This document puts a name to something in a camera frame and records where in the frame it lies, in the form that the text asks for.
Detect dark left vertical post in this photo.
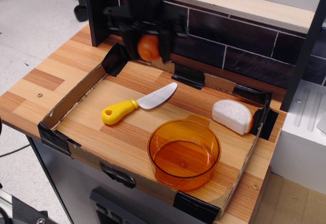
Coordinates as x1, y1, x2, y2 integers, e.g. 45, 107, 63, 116
86, 0, 110, 47

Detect yellow handled toy knife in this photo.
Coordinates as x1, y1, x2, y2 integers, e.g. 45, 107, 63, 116
101, 82, 178, 125

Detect dark vertical post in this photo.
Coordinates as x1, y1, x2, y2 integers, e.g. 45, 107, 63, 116
86, 0, 110, 47
280, 0, 325, 112

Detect cardboard fence with black tape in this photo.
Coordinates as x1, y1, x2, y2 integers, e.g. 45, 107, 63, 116
38, 43, 285, 223

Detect white side unit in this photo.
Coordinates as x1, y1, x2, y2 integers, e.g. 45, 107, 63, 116
270, 80, 325, 193

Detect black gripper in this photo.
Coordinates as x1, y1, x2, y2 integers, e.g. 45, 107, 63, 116
103, 0, 187, 63

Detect white toy cheese wedge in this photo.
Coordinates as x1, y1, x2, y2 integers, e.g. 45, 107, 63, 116
212, 99, 254, 135

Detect black chair caster wheel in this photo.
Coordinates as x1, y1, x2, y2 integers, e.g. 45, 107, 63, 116
73, 0, 88, 22

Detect orange transparent plastic pot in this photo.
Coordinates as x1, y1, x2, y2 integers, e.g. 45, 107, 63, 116
147, 115, 222, 191

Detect orange toy carrot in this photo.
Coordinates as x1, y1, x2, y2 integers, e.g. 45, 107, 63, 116
137, 35, 160, 62

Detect dark right vertical post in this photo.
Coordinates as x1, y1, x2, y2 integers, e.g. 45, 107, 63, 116
280, 0, 325, 112

